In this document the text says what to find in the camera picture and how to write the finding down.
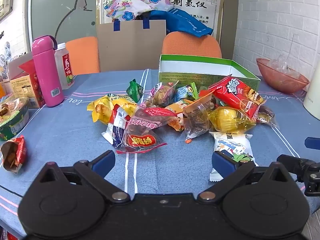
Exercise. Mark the red orange snack carton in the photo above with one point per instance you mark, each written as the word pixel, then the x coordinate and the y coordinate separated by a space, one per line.
pixel 27 85

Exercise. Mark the open red snack packet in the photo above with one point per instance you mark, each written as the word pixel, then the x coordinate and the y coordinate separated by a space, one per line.
pixel 14 153

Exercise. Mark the green white cardboard box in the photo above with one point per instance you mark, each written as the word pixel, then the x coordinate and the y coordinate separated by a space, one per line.
pixel 203 71

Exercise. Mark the yellow chips bag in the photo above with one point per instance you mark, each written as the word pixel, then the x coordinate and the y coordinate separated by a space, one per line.
pixel 101 108

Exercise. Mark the dark clear snack packet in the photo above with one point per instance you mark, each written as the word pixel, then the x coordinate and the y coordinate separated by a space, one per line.
pixel 266 116

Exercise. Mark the small green candy packet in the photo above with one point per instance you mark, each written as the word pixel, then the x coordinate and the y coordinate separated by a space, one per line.
pixel 135 91

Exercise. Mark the left orange chair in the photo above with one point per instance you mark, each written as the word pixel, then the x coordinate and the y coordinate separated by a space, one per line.
pixel 83 54

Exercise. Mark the clear orange-top nut packet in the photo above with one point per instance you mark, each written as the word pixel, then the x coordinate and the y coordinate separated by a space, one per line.
pixel 197 117

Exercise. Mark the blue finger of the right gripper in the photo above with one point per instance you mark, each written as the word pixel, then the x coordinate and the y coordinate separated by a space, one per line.
pixel 312 143

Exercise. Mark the orange apple chips packet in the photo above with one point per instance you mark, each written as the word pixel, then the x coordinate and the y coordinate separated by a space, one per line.
pixel 177 108

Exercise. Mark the pink thermos bottle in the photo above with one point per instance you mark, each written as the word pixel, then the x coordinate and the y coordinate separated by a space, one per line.
pixel 43 51

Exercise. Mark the green instant noodle bowl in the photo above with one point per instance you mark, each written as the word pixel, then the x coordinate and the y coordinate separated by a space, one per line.
pixel 14 116

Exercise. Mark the red spicy snack bag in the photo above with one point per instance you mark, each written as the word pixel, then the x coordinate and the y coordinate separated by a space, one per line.
pixel 235 93

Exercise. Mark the red dates clear packet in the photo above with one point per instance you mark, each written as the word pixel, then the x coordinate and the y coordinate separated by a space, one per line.
pixel 139 136

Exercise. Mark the blue fabric bag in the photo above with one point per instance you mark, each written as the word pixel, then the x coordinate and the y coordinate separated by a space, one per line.
pixel 178 20

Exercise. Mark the white thermos jug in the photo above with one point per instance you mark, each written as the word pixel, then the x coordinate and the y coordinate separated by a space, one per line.
pixel 312 99

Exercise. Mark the clear plastic wrap in bowl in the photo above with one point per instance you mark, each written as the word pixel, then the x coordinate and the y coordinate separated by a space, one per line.
pixel 281 65

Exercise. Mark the blue green small packet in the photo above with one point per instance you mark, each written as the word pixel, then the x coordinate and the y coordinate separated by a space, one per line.
pixel 188 92

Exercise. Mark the white im snack packet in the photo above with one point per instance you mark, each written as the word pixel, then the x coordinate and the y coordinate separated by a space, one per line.
pixel 237 146

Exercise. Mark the brown paper bag blue handles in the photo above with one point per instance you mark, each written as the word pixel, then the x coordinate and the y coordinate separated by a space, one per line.
pixel 130 45

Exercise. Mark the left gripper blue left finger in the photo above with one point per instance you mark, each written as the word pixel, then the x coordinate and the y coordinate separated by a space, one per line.
pixel 104 163

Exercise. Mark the pink peanut snack packet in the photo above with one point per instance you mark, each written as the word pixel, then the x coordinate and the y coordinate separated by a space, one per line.
pixel 161 95

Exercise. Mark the red white blue snack packet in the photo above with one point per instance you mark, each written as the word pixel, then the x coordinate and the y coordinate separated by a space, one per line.
pixel 116 126

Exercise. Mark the blue tablecloth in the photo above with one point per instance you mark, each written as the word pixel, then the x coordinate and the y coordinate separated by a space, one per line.
pixel 66 134

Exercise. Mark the floral cloth bundle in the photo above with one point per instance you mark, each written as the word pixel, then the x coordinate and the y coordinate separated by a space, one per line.
pixel 128 10

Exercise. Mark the right orange chair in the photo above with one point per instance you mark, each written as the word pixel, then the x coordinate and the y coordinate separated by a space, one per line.
pixel 180 43

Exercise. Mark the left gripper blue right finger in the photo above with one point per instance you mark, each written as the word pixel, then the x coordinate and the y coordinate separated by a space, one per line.
pixel 223 164

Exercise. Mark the yellow soft bread packet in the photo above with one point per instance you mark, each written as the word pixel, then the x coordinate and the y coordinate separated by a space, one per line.
pixel 230 120

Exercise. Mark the orange chair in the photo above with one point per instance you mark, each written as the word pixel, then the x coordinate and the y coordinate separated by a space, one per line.
pixel 180 43
pixel 83 54

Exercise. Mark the red plastic bowl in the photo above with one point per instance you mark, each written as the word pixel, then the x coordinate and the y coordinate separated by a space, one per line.
pixel 280 81

